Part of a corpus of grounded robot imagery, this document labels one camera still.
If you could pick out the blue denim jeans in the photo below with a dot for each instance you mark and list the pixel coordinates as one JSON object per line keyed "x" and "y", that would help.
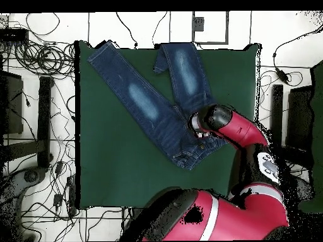
{"x": 141, "y": 100}

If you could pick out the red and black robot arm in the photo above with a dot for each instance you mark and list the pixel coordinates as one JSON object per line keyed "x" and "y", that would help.
{"x": 239, "y": 219}

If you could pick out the black flat box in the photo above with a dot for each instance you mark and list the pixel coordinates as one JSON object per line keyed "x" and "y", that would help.
{"x": 14, "y": 35}

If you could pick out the black stand bar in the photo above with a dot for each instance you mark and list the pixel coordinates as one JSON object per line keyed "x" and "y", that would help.
{"x": 277, "y": 108}
{"x": 45, "y": 121}
{"x": 300, "y": 118}

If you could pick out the dark green table cloth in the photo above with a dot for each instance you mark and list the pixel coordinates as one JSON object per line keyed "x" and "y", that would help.
{"x": 113, "y": 163}

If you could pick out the black power adapter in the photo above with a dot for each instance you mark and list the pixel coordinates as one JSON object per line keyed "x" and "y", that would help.
{"x": 282, "y": 75}

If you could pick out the small black adapter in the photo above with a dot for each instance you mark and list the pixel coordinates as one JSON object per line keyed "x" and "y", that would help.
{"x": 57, "y": 200}
{"x": 59, "y": 167}

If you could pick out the dark grey chair base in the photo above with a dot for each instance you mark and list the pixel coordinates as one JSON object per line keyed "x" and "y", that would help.
{"x": 22, "y": 179}

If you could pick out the large black case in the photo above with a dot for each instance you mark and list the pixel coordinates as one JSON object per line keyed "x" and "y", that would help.
{"x": 11, "y": 103}

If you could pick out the grey rectangular frame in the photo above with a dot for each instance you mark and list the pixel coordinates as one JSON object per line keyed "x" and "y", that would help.
{"x": 198, "y": 25}

